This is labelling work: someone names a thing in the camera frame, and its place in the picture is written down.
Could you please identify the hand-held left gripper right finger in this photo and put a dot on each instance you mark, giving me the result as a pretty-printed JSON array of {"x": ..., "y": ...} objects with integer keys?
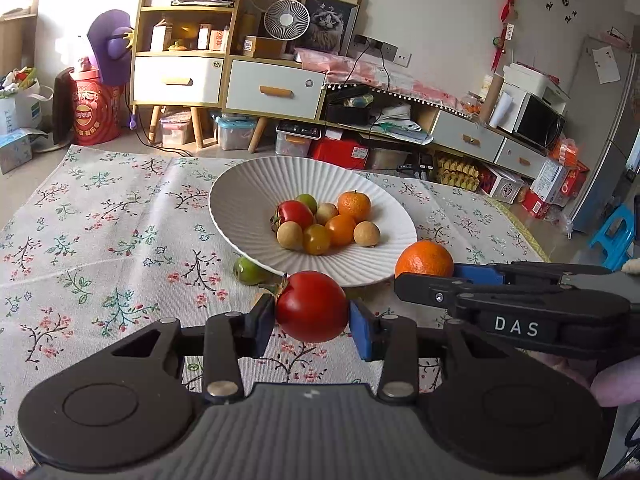
[{"x": 362, "y": 332}]

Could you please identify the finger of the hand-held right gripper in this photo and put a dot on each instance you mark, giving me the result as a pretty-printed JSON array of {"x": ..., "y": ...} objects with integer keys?
[
  {"x": 425, "y": 287},
  {"x": 480, "y": 274}
]

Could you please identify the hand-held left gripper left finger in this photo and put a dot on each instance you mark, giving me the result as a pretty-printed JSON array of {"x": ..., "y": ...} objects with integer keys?
[{"x": 257, "y": 330}]

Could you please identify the orange mandarin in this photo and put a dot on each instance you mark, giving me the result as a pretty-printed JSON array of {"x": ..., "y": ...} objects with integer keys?
[
  {"x": 355, "y": 206},
  {"x": 425, "y": 257}
]

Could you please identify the red tomato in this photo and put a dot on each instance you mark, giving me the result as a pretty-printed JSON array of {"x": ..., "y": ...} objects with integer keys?
[
  {"x": 312, "y": 307},
  {"x": 297, "y": 214}
]

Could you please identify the tan longan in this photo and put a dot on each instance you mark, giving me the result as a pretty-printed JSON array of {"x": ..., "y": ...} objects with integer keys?
[
  {"x": 366, "y": 234},
  {"x": 290, "y": 236},
  {"x": 327, "y": 211}
]

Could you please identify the orange tomato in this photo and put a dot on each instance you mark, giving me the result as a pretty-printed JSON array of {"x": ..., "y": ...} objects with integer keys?
[{"x": 341, "y": 230}]

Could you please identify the yellow green tomato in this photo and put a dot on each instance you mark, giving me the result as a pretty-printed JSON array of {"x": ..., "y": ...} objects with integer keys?
[{"x": 316, "y": 240}]

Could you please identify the white ribbed plate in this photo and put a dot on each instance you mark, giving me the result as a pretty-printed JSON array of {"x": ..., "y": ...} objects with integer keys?
[{"x": 240, "y": 210}]

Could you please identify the person's right hand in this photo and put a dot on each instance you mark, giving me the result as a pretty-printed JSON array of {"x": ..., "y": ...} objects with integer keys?
[{"x": 620, "y": 385}]

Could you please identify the green jujube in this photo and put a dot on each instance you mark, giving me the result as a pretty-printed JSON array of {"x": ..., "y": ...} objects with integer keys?
[{"x": 247, "y": 270}]

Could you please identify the blue plastic stool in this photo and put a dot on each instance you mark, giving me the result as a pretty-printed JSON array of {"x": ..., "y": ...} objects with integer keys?
[{"x": 612, "y": 240}]

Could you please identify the egg cartons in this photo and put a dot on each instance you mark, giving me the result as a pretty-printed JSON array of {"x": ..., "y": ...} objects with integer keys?
[{"x": 457, "y": 172}]

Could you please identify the red and white gift box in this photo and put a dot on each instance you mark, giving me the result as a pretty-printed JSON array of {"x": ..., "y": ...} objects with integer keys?
[{"x": 555, "y": 185}]

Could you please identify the low cabinet with drawers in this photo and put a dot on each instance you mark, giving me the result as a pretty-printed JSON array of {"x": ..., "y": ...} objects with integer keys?
[{"x": 470, "y": 137}]

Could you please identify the small green tomato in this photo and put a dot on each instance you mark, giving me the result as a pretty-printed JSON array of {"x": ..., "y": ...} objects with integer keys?
[{"x": 307, "y": 201}]

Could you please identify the orange snack packet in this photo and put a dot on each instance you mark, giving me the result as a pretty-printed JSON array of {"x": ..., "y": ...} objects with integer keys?
[{"x": 566, "y": 151}]

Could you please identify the red flat box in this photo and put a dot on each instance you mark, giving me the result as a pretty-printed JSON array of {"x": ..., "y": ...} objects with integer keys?
[{"x": 340, "y": 152}]

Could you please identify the black microwave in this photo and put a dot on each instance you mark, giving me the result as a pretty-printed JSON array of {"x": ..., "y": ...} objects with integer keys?
[{"x": 540, "y": 120}]

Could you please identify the grey refrigerator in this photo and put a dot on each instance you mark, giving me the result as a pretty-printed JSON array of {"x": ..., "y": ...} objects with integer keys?
[{"x": 610, "y": 160}]

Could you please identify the floral tablecloth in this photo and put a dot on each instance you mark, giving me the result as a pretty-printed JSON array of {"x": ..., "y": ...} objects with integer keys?
[{"x": 100, "y": 260}]

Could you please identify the cardboard tube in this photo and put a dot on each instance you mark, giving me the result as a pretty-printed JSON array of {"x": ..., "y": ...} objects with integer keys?
[{"x": 491, "y": 97}]

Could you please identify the clear box with black lid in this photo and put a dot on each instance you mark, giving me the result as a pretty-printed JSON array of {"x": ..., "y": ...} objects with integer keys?
[{"x": 297, "y": 141}]

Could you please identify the black bag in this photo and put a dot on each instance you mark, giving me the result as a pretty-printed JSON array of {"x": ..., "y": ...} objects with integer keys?
[{"x": 347, "y": 110}]

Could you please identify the clear box with blue lid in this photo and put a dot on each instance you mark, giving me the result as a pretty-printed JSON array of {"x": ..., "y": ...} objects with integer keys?
[{"x": 236, "y": 132}]

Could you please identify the white appliance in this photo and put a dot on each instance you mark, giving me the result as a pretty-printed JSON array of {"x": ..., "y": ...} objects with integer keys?
[{"x": 530, "y": 80}]

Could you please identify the pink tasselled cloth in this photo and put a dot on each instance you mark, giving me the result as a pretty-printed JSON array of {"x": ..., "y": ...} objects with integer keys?
[{"x": 400, "y": 80}]

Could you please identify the white drawer cabinet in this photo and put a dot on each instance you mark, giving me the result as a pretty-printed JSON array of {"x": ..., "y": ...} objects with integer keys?
[{"x": 275, "y": 90}]

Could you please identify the white paper note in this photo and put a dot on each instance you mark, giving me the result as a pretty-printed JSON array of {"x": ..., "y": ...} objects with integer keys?
[{"x": 606, "y": 64}]

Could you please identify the wooden shelf cabinet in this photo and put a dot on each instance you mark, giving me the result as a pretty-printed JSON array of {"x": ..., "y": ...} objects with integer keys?
[{"x": 175, "y": 80}]

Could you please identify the red barrel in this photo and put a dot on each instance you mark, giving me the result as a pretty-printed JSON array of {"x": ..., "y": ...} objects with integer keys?
[{"x": 95, "y": 110}]

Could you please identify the framed cat picture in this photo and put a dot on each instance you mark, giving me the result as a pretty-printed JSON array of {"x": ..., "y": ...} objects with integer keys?
[{"x": 330, "y": 20}]

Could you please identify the brown cardboard box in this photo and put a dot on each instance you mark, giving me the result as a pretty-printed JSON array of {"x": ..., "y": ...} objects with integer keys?
[{"x": 264, "y": 46}]

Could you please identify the blue tissue box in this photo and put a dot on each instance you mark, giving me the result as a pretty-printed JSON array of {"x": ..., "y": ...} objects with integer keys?
[{"x": 15, "y": 150}]

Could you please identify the purple plush toy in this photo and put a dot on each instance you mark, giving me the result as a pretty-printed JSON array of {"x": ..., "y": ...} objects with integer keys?
[{"x": 110, "y": 45}]

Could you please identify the white bag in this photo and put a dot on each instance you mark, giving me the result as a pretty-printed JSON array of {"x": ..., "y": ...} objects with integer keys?
[{"x": 20, "y": 105}]

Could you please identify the wall power outlet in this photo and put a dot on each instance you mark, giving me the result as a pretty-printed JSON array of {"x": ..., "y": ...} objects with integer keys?
[{"x": 390, "y": 50}]

